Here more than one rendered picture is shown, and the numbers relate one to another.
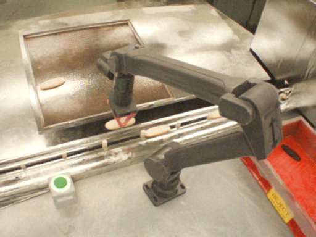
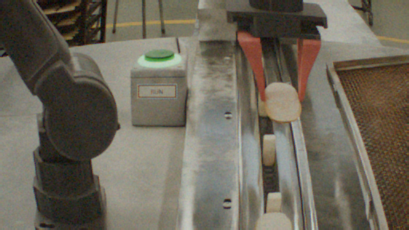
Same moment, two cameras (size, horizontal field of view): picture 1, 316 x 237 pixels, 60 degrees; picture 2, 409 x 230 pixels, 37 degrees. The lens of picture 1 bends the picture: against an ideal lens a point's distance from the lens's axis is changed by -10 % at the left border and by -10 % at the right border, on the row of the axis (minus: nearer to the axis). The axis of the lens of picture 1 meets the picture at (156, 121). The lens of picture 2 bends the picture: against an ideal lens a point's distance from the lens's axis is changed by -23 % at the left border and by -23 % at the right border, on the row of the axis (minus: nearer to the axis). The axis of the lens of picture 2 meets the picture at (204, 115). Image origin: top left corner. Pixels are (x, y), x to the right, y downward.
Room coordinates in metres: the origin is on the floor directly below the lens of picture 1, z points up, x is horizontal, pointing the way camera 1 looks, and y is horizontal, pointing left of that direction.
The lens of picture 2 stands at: (1.00, -0.50, 1.19)
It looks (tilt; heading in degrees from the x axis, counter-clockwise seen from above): 21 degrees down; 125
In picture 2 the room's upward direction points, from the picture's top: straight up
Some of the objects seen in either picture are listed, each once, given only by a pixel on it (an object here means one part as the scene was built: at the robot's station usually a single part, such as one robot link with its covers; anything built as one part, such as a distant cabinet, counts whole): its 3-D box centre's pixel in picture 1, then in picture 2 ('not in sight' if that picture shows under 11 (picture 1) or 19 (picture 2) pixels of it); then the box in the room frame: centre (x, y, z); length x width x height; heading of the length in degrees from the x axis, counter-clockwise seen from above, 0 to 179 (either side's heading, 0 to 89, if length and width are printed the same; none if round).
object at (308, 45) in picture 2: not in sight; (286, 54); (0.67, 0.12, 0.98); 0.07 x 0.07 x 0.09; 33
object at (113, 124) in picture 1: (120, 122); (282, 98); (0.66, 0.11, 0.93); 0.10 x 0.04 x 0.01; 123
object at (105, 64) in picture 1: (115, 63); not in sight; (0.68, 0.14, 1.14); 0.11 x 0.09 x 0.12; 51
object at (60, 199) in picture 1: (62, 192); (160, 101); (0.42, 0.24, 0.84); 0.08 x 0.08 x 0.11; 33
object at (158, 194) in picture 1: (166, 182); (65, 187); (0.52, -0.06, 0.86); 0.12 x 0.09 x 0.08; 129
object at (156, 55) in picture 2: (60, 182); (159, 59); (0.42, 0.24, 0.90); 0.04 x 0.04 x 0.02
